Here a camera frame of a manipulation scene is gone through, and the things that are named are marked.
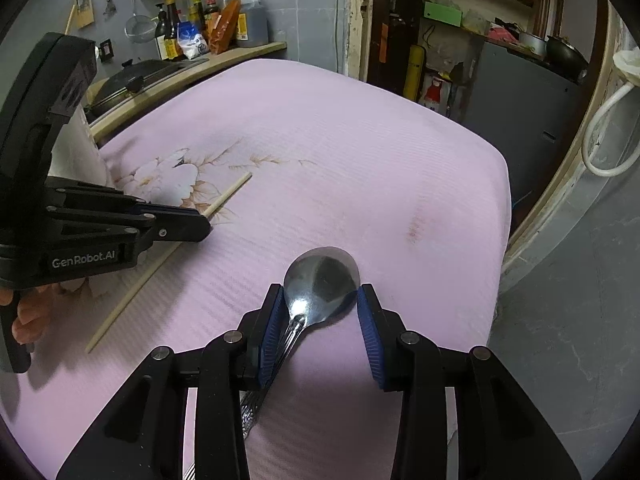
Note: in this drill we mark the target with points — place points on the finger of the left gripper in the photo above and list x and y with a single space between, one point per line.
74 194
118 230

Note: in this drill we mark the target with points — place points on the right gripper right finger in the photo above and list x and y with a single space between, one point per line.
501 433

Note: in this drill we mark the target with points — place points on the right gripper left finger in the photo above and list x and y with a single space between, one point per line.
139 432

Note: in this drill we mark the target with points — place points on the wooden chopstick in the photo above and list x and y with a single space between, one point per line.
70 19
209 213

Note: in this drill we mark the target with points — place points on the small steel spoon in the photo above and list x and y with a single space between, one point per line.
318 287

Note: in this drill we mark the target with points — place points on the left hand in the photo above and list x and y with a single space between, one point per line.
34 313

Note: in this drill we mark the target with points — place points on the white plastic utensil basket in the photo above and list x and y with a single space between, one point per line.
75 154

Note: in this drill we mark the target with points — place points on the wooden cutting board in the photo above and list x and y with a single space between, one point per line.
84 15

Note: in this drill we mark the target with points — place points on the black wok with lid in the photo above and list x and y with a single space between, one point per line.
130 81

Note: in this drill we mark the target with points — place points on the hanging mesh strainer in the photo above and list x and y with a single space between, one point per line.
139 28

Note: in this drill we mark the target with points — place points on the dark soy sauce bottle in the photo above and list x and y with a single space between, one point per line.
161 30

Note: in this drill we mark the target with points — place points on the white salt bag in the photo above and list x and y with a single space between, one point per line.
191 41

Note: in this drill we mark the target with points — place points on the pink floral tablecloth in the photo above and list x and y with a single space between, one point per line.
421 203

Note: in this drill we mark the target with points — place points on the orange spice bag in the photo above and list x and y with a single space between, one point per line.
224 30

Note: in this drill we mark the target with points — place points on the large dark oil jug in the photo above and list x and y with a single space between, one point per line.
252 25

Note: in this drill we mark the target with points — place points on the grey cabinet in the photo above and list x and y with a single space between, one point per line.
522 109

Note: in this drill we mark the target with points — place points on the white rubber gloves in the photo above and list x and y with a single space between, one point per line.
627 66

